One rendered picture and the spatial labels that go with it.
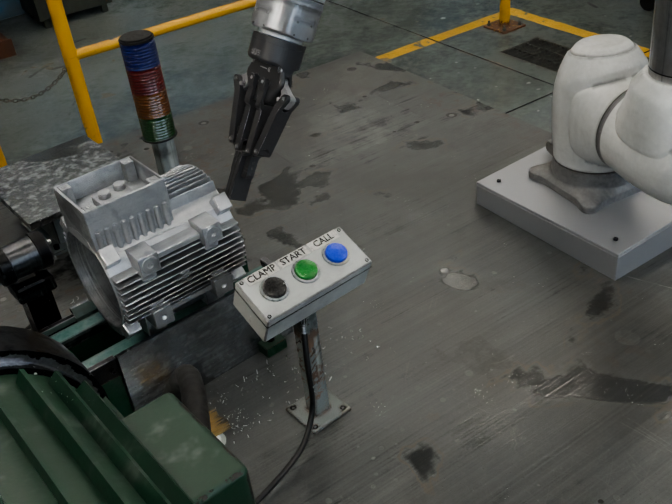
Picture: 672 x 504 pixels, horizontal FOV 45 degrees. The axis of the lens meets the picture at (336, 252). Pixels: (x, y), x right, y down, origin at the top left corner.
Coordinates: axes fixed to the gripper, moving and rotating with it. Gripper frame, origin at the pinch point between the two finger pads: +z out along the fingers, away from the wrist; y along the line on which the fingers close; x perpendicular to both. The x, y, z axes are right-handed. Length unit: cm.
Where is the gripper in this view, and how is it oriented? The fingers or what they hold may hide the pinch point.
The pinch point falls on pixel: (241, 176)
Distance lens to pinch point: 118.2
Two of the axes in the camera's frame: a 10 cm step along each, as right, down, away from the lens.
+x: 7.1, 0.4, 7.1
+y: 6.4, 3.9, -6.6
